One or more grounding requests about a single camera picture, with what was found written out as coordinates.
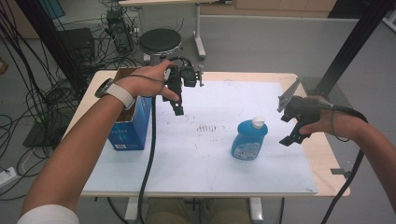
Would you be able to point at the white-legged desk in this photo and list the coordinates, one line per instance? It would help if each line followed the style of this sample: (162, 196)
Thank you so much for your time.
(198, 31)

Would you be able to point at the teal panel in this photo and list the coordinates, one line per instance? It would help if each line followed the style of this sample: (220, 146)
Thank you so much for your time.
(51, 7)

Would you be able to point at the black metal post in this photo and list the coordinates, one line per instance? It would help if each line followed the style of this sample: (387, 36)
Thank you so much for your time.
(45, 31)
(355, 40)

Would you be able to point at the white power strip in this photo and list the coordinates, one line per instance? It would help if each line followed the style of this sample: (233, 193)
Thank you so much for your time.
(7, 177)

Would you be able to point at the grey tape strip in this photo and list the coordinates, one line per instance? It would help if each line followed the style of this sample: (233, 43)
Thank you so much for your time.
(340, 172)

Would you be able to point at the person's left hand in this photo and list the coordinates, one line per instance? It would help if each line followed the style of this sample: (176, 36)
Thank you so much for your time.
(144, 84)

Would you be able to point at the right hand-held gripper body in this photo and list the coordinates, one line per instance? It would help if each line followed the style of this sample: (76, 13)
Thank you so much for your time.
(303, 109)

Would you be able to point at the blue bottle with white cap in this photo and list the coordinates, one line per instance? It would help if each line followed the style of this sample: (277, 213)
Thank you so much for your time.
(249, 140)

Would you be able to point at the black round stool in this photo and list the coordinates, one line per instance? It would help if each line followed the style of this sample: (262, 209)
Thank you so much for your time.
(160, 40)

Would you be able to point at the white table leg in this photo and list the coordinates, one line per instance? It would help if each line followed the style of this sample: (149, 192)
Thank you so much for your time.
(132, 211)
(256, 211)

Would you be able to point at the person's right hand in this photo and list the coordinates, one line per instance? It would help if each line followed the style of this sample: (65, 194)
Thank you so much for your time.
(336, 124)

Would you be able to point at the blue cardboard box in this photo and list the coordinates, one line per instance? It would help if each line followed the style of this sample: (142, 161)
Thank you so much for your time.
(130, 133)

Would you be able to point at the black floor mat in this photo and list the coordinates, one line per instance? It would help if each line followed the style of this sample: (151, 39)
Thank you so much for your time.
(37, 137)

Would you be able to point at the white table mat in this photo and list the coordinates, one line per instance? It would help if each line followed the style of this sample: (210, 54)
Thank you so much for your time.
(202, 161)

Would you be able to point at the wooden cabinet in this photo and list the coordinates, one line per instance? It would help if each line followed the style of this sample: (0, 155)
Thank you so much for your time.
(264, 6)

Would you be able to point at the person's khaki trouser legs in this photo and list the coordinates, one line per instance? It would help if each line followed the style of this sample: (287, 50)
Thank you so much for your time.
(168, 213)

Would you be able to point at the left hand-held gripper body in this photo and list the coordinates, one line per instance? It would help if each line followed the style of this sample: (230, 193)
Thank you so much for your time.
(175, 84)

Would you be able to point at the person's white sleeve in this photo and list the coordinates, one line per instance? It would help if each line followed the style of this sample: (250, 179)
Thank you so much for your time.
(49, 216)

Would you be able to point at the wristwatch with white band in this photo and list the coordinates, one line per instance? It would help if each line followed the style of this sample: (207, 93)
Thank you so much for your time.
(120, 93)

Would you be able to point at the black computer tower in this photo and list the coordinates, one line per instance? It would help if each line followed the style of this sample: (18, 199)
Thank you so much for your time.
(120, 31)

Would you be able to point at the black equipment box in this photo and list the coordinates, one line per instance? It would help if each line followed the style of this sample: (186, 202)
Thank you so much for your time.
(76, 42)

